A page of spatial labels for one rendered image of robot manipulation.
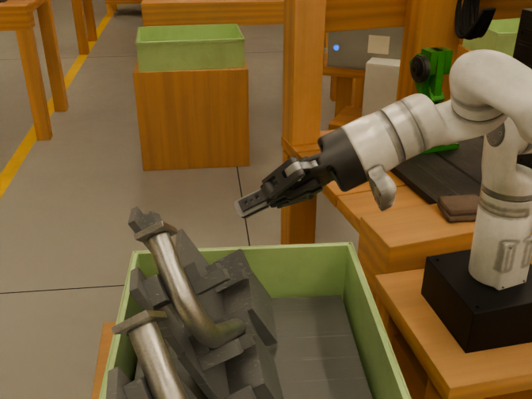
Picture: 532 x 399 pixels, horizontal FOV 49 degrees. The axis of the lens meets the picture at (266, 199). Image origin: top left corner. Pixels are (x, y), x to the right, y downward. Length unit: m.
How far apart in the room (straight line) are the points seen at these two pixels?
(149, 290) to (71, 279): 2.07
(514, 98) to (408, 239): 0.63
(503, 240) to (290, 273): 0.39
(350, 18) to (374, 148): 1.13
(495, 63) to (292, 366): 0.58
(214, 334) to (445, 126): 0.38
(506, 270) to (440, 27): 0.94
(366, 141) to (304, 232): 1.22
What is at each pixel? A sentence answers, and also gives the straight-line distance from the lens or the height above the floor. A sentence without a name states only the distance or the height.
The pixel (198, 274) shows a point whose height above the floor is 1.01.
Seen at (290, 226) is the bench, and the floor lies 0.61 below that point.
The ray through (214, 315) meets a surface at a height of 0.93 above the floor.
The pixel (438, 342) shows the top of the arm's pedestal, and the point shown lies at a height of 0.85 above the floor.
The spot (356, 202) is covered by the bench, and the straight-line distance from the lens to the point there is 1.45.
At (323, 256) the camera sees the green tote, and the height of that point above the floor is 0.94.
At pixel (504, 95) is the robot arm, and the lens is 0.72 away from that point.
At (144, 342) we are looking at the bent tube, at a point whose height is 1.17.
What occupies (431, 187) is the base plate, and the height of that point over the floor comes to 0.90.
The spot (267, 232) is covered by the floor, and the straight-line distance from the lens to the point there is 3.00.
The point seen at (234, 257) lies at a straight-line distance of 1.10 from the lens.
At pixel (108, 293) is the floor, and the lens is 2.67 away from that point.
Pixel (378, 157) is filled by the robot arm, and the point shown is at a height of 1.28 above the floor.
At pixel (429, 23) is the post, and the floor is 1.21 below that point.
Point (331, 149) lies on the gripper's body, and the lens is 0.70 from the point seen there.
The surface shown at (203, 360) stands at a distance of 0.82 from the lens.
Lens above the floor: 1.56
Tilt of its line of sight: 28 degrees down
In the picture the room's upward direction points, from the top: straight up
